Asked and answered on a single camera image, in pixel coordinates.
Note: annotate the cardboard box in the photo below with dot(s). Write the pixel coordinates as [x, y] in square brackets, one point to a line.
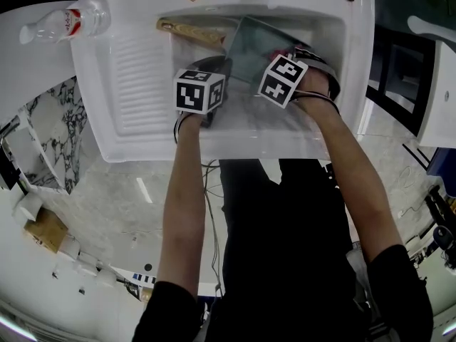
[46, 231]

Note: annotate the person's black clothing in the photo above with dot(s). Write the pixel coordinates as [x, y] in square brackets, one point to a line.
[285, 262]

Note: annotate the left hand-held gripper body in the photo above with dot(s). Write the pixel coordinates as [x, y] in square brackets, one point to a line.
[192, 93]

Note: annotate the clear plastic bottle red label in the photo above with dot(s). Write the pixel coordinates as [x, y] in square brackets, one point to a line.
[67, 21]

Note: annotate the person's left forearm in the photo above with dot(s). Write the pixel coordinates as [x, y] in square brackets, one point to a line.
[183, 198]

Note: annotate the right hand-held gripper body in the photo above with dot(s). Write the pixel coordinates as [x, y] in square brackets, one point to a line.
[281, 80]

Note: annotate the person's right forearm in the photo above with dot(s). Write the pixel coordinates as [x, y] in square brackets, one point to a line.
[352, 176]

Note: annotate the white ceramic sink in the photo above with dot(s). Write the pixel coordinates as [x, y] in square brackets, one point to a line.
[135, 84]

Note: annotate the marble patterned cabinet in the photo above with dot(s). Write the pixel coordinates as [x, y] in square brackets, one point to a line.
[53, 134]

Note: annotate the dark glass cabinet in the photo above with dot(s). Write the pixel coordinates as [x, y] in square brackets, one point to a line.
[399, 80]

